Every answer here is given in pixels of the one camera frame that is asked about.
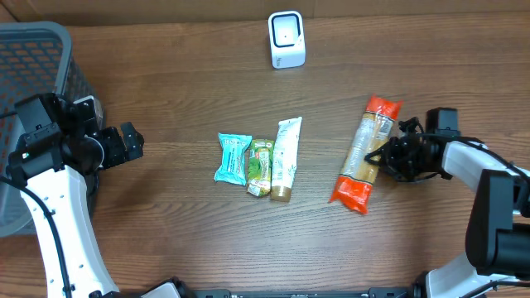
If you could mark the orange biscuit roll package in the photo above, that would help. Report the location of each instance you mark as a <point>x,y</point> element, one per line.
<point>354,184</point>

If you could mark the green juice carton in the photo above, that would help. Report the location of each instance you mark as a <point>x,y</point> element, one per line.
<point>260,167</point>

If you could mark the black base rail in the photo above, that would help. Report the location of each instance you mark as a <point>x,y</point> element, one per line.
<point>373,292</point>

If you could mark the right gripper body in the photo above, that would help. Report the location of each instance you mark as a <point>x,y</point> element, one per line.
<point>409,164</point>

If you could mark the teal wet wipes pack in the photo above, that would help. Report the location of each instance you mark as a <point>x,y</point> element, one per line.
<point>232,168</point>

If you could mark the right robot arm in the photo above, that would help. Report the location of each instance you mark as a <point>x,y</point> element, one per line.
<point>496,248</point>

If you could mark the grey plastic shopping basket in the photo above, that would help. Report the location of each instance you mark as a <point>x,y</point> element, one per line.
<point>36,58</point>

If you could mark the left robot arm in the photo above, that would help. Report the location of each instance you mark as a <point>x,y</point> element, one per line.
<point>55,168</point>

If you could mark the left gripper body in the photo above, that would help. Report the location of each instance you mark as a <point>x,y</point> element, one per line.
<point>114,150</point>

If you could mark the white cosmetic tube gold cap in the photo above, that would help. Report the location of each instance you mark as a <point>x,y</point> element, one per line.
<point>284,161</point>

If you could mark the white barcode scanner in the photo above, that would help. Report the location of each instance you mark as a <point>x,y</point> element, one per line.
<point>287,39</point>

